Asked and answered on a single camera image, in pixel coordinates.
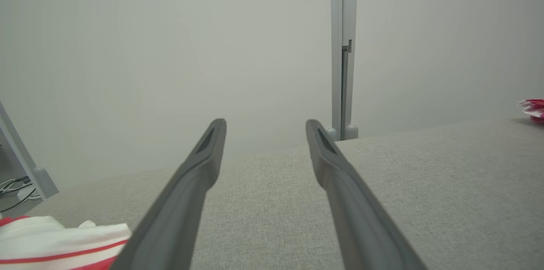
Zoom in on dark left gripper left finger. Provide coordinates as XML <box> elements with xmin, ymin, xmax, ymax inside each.
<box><xmin>110</xmin><ymin>118</ymin><xmax>227</xmax><ymax>270</ymax></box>

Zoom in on black cable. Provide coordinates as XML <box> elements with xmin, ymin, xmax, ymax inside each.
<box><xmin>0</xmin><ymin>176</ymin><xmax>37</xmax><ymax>213</ymax></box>

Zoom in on grey wheeled frame leg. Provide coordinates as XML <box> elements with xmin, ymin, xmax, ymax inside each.
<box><xmin>0</xmin><ymin>102</ymin><xmax>59</xmax><ymax>200</ymax></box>

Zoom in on red white shorts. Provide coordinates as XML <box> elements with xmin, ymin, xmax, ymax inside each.
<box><xmin>517</xmin><ymin>99</ymin><xmax>544</xmax><ymax>124</ymax></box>

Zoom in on white cable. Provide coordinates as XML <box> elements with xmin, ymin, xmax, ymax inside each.
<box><xmin>16</xmin><ymin>187</ymin><xmax>42</xmax><ymax>202</ymax></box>

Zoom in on red white basketball jersey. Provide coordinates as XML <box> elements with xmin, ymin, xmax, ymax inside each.
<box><xmin>0</xmin><ymin>216</ymin><xmax>132</xmax><ymax>270</ymax></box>

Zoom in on grey partition post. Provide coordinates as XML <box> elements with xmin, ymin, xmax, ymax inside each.
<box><xmin>330</xmin><ymin>0</ymin><xmax>359</xmax><ymax>141</ymax></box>

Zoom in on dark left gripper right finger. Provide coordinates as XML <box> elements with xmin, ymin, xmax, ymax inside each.
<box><xmin>305</xmin><ymin>119</ymin><xmax>428</xmax><ymax>270</ymax></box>

